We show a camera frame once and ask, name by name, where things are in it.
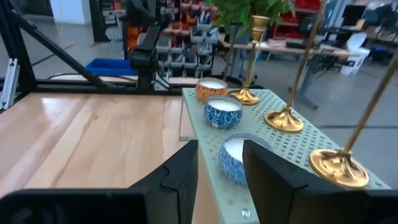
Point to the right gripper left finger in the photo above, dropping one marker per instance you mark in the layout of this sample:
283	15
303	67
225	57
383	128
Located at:
177	186

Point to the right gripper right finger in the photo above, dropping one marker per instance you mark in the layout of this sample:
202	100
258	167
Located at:
270	189

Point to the light blue floral candle tin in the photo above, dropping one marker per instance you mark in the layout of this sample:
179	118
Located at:
230	161

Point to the tall brass candlestick holder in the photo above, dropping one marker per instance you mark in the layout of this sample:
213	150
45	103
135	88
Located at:
339	169
284	121

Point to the dark blue floral candle tin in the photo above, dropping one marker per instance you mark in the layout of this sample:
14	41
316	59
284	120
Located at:
222	116

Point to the short brass candlestick holder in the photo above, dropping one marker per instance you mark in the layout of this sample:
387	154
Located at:
245	97

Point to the orange patterned candle tin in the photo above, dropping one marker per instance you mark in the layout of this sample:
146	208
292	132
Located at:
211	90

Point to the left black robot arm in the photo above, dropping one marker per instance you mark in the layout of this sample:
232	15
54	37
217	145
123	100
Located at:
149	56

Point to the green perforated metal shelf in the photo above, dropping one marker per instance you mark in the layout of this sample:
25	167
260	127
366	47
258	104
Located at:
289	143

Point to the blue plastic bin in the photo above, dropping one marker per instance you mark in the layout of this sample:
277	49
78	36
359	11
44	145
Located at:
109	67

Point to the rack of grey bins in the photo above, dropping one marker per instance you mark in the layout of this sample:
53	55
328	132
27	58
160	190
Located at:
186	46

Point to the wooden desk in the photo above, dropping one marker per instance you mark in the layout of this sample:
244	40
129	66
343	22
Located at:
280	48

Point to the leafy green plant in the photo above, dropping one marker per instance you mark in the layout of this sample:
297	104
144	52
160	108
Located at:
242	11

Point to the red storage bins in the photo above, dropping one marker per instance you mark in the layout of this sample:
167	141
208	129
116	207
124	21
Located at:
306	3

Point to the dark desk monitor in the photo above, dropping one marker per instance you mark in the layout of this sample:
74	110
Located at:
353	15

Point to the white cabinet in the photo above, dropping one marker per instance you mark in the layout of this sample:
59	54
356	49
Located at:
70	12

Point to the black frame rail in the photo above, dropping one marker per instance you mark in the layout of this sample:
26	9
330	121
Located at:
93	88

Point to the aluminium frame bracket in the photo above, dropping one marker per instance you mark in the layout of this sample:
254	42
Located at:
9	84

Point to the black diagonal frame strut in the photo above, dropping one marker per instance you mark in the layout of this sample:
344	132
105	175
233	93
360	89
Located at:
46	39

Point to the black frame post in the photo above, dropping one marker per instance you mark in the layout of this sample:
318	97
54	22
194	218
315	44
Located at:
18	46

